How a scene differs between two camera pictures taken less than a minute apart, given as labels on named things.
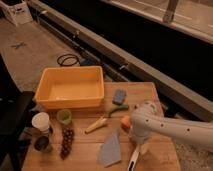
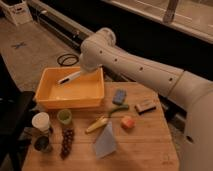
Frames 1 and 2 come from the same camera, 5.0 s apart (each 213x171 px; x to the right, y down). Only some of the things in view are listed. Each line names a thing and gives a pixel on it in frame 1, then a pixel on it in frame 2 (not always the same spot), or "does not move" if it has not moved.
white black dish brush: [133, 159] to [70, 77]
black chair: [15, 107] does not move
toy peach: [126, 123] does not move
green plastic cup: [64, 116] does not move
